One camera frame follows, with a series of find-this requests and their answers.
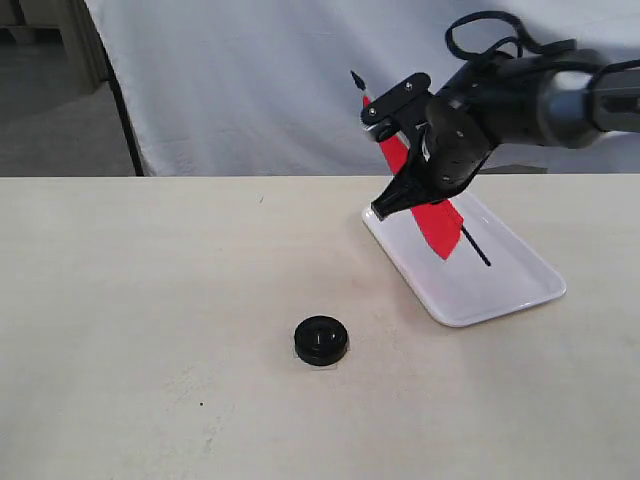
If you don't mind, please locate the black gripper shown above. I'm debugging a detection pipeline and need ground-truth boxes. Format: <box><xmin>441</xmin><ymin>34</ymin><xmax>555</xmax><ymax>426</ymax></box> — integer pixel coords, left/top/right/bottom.
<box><xmin>360</xmin><ymin>72</ymin><xmax>496</xmax><ymax>221</ymax></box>

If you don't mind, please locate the red flag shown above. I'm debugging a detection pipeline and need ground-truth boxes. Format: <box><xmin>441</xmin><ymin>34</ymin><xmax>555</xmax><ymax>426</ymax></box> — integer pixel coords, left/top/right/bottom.
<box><xmin>350</xmin><ymin>71</ymin><xmax>490</xmax><ymax>264</ymax></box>

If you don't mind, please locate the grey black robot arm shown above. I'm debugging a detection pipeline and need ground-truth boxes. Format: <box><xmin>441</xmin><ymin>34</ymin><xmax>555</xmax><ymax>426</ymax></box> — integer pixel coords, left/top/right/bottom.
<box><xmin>360</xmin><ymin>49</ymin><xmax>639</xmax><ymax>219</ymax></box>

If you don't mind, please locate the black round flag base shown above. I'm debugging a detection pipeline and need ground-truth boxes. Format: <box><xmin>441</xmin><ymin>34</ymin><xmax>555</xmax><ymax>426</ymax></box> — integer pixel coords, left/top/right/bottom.
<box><xmin>293</xmin><ymin>315</ymin><xmax>350</xmax><ymax>367</ymax></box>

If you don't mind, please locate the white rectangular plastic tray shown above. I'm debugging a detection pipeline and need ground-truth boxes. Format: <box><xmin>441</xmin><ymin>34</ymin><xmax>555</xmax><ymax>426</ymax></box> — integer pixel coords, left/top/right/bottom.
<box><xmin>362</xmin><ymin>192</ymin><xmax>567</xmax><ymax>327</ymax></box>

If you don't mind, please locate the white backdrop cloth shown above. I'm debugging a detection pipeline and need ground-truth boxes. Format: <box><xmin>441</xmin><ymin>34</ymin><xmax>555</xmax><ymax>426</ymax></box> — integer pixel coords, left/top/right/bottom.
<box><xmin>88</xmin><ymin>1</ymin><xmax>639</xmax><ymax>176</ymax></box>

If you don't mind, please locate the black looped cable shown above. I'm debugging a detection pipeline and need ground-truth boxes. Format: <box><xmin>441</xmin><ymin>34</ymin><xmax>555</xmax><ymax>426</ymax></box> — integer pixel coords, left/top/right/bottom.
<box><xmin>444</xmin><ymin>10</ymin><xmax>576</xmax><ymax>64</ymax></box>

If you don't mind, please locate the black backdrop frame pole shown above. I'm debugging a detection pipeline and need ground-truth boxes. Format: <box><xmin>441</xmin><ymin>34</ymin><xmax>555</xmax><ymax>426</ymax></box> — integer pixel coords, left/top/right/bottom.
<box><xmin>85</xmin><ymin>2</ymin><xmax>145</xmax><ymax>177</ymax></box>

